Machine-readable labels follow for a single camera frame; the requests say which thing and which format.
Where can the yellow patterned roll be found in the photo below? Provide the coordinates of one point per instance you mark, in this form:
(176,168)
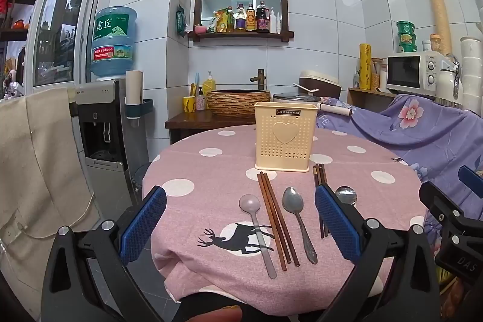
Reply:
(365,65)

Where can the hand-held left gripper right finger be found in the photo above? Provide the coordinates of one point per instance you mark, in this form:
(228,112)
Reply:
(336,224)

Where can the tall paper cup stack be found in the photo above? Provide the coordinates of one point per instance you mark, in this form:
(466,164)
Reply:
(439,12)

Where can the brown and cream rice cooker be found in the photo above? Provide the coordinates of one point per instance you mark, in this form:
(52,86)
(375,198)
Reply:
(320,84)

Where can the red paper decoration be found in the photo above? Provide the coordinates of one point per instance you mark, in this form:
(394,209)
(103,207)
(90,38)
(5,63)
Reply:
(5,1)

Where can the stack of white bowls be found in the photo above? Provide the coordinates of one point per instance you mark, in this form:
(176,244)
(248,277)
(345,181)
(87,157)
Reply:
(471,69)

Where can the plain metal spoon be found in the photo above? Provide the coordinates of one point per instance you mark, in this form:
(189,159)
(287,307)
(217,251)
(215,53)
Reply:
(346,195)

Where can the purple label bottle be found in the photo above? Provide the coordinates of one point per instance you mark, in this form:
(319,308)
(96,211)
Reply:
(240,22)

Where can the cream pan with glass lid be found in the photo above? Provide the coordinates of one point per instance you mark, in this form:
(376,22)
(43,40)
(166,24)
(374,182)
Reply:
(290,97)

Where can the pale lilac spoon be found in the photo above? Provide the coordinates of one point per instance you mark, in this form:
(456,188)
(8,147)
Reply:
(249,204)

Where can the orange teapot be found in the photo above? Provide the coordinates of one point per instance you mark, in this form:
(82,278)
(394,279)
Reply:
(19,24)

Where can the pink polka dot tablecloth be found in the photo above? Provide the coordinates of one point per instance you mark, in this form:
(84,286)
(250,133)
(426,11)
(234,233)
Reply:
(211,201)

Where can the pink bowl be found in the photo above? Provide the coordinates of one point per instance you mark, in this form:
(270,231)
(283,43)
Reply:
(199,29)

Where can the blue water jug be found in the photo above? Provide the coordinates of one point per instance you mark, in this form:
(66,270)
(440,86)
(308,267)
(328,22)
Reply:
(113,43)

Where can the yellow mug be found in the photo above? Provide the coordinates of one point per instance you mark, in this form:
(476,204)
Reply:
(189,104)

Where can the woven pattern wash basin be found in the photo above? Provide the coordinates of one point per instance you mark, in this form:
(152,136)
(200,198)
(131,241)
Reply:
(237,105)

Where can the white paper cup tube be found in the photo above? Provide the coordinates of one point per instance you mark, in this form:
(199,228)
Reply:
(134,88)

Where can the white kettle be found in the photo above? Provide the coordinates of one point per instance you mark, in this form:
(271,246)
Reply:
(447,84)

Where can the purple floral cloth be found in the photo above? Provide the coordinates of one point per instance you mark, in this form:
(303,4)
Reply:
(396,133)

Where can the grey trash bin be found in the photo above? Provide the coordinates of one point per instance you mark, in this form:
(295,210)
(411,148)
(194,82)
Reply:
(141,182)

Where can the wooden display shelf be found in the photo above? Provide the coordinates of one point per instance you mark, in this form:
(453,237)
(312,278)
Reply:
(15,33)

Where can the yellow label oil bottle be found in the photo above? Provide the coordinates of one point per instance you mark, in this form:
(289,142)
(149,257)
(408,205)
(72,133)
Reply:
(250,20)

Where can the yellow seasoning packet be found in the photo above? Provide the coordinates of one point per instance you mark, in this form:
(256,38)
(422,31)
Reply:
(220,22)

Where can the white microwave oven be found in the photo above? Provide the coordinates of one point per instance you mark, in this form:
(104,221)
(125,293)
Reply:
(403,71)

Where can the grey water dispenser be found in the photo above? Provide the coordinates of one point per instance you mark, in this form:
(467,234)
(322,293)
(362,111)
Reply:
(98,133)

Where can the green and yellow bottle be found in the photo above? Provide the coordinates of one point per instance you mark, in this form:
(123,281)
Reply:
(230,22)

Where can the glass jar of beans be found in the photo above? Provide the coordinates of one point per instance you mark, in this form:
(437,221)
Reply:
(376,76)

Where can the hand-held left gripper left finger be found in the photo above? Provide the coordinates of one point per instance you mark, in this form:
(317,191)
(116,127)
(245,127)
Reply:
(143,224)

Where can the small clear bottle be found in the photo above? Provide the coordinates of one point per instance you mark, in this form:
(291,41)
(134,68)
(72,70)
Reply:
(356,80)

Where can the green hanging packet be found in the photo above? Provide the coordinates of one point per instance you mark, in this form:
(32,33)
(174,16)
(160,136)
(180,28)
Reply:
(182,22)

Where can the white plastic bottle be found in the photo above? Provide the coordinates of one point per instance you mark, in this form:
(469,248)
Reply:
(273,24)
(279,26)

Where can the dark soy sauce bottle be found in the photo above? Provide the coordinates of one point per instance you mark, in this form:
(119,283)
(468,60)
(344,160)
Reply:
(262,20)

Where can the bronze faucet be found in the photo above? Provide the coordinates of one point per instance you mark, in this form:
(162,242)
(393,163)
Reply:
(260,80)

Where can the wooden framed mirror shelf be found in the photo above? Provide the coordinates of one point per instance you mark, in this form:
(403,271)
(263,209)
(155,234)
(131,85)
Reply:
(196,5)

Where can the light wooden cabinet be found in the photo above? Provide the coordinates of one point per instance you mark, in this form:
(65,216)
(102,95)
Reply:
(368,99)

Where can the white storage jar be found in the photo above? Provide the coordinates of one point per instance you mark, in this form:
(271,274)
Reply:
(383,78)

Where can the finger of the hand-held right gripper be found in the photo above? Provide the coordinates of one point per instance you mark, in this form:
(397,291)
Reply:
(471,178)
(439,201)

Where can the yellow soap dispenser bottle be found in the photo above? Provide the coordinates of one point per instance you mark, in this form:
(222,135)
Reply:
(209,86)

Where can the beige cloth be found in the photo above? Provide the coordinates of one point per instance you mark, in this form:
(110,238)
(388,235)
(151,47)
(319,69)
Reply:
(34,163)

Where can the dark wooden vanity table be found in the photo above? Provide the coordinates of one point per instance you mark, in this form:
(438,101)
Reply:
(188,123)

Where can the person's left hand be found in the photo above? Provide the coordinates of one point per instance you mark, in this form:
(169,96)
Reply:
(220,314)

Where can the sliding glass window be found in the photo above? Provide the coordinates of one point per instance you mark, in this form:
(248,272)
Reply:
(60,35)

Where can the small white jar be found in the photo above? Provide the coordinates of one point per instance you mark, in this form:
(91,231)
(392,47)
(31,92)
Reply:
(426,46)

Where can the teal cup holder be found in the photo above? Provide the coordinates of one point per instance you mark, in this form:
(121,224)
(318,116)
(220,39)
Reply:
(145,109)

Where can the cream plastic utensil holder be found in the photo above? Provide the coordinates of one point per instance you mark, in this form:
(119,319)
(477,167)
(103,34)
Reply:
(271,148)

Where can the blue toothbrush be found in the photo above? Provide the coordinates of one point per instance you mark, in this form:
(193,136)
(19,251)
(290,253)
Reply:
(196,82)

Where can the orange lid jar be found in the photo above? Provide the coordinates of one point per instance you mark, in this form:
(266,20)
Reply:
(435,43)

